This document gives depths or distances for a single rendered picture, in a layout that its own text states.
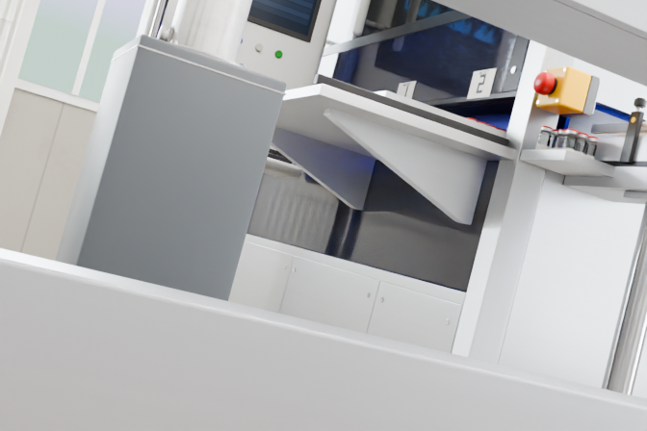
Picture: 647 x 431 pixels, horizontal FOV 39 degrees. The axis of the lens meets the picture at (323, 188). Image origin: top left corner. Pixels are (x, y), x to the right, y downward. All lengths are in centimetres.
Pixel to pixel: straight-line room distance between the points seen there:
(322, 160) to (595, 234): 69
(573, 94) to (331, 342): 106
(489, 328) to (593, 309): 23
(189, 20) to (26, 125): 357
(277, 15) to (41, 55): 266
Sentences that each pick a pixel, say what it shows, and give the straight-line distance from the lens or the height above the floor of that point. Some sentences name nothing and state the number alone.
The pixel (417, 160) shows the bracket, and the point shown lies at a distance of 170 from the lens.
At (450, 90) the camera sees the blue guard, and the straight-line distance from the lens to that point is 200.
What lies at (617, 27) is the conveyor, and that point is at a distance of 78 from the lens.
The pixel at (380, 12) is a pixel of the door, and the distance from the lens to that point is 251.
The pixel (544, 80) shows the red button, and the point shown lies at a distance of 165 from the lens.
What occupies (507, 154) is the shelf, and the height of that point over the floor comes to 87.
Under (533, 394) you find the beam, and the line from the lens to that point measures 76.
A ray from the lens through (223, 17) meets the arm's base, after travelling 154.
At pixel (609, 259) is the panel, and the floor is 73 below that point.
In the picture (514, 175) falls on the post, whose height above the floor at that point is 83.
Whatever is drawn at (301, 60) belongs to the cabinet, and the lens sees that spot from 259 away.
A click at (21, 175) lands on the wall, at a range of 507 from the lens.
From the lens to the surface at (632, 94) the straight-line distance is 186.
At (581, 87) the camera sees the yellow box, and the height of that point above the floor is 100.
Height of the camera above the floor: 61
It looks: 4 degrees up
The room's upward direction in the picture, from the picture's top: 15 degrees clockwise
